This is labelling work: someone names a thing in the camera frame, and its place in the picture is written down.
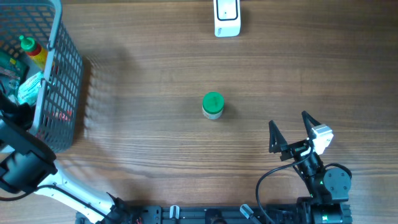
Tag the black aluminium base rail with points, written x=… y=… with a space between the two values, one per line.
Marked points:
x=233 y=214

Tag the red coffee stick sachet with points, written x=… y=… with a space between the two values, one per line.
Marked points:
x=60 y=116

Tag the teal wet wipes pack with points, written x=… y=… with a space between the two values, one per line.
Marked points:
x=29 y=90

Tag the white barcode scanner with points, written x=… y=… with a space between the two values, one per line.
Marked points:
x=227 y=18

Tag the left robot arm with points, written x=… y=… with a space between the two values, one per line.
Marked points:
x=32 y=169

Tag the sauce bottle green cap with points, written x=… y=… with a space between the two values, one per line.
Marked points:
x=34 y=50

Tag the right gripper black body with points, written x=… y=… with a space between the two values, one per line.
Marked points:
x=293 y=150

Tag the dark green snack bag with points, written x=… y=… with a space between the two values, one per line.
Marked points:
x=13 y=73

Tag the jar with green lid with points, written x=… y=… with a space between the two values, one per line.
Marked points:
x=213 y=105

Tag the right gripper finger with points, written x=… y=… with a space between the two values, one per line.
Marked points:
x=309 y=122
x=277 y=142

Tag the grey plastic mesh basket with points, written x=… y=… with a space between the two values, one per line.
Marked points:
x=61 y=84

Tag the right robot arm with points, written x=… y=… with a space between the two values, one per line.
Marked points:
x=328 y=185

